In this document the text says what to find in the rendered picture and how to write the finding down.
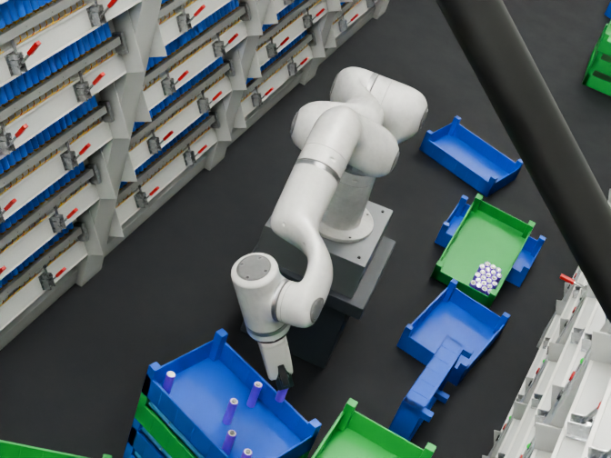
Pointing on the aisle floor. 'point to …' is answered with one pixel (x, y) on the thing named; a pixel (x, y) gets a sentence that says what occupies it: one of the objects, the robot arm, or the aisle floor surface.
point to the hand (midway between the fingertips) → (282, 375)
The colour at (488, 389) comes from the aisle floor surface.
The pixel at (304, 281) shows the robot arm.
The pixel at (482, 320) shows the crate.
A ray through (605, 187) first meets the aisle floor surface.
